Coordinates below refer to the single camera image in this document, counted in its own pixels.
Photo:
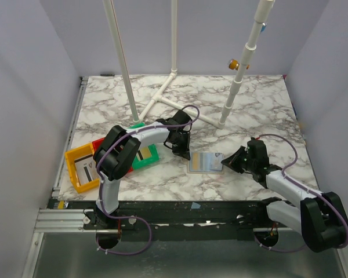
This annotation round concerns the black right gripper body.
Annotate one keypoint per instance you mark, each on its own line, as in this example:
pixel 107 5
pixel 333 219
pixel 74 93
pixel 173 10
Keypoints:
pixel 242 161

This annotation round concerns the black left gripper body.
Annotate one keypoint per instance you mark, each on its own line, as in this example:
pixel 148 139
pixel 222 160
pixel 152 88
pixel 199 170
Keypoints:
pixel 171 142

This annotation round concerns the silver card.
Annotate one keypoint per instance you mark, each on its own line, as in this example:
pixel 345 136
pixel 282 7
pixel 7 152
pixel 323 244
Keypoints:
pixel 215 161

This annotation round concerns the beige card holder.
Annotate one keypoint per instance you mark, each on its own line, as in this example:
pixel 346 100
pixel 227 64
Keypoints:
pixel 206 169

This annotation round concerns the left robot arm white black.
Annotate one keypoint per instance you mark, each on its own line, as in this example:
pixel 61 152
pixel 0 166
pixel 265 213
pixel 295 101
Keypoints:
pixel 115 155

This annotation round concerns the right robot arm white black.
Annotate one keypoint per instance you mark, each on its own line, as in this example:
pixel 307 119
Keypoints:
pixel 318 217

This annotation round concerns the gold card in holder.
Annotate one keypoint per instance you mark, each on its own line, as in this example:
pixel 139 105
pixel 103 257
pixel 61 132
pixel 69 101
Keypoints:
pixel 196 162

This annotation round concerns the gold credit card in bin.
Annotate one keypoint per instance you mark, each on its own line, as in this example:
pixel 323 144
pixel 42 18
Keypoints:
pixel 144 154

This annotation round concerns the green plastic bin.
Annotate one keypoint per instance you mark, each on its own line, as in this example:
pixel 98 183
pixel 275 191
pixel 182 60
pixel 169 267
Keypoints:
pixel 155 157

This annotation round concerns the orange knob on pipe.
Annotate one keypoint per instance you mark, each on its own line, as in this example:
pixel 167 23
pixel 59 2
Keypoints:
pixel 233 64

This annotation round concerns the red plastic bin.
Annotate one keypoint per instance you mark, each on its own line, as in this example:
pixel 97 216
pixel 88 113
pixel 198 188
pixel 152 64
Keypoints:
pixel 97 143

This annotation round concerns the yellow plastic bin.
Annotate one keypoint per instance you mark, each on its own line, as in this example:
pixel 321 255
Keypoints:
pixel 72 156

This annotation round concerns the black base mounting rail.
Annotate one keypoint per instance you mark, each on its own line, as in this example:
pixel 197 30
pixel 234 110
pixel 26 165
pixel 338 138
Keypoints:
pixel 138 221

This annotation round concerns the aluminium extrusion rail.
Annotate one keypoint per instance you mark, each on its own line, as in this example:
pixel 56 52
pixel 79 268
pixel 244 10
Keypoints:
pixel 61 220

